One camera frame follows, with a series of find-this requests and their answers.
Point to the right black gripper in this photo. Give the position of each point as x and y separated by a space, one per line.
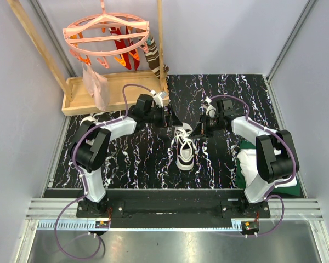
201 130

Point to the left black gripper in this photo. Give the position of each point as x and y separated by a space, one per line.
171 120

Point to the white shoelace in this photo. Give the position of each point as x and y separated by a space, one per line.
182 137

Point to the white sneaker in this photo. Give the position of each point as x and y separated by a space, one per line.
184 149
88 122

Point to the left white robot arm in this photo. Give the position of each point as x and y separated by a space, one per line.
91 142

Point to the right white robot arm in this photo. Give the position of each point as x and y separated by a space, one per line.
277 161

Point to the black marble mat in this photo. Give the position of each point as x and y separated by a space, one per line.
148 159

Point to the wooden tray rack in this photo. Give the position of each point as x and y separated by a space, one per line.
76 101

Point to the green folded cloth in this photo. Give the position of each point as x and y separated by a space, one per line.
246 171

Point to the red sock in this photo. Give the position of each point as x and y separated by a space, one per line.
134 53
122 58

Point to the brown striped sock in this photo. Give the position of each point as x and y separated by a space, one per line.
153 56

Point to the translucent plastic bag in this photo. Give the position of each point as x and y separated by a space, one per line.
97 86

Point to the pink round clip hanger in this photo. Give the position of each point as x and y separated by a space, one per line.
90 36

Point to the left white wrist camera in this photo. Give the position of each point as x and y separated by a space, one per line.
158 98

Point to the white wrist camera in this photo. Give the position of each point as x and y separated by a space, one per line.
158 98
208 107

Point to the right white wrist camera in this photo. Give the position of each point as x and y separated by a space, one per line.
208 107

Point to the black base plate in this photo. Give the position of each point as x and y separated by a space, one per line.
170 214

